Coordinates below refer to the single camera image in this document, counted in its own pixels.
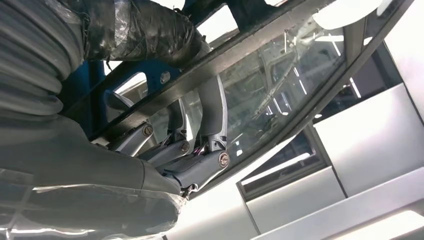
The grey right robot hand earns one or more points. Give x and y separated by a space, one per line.
82 159

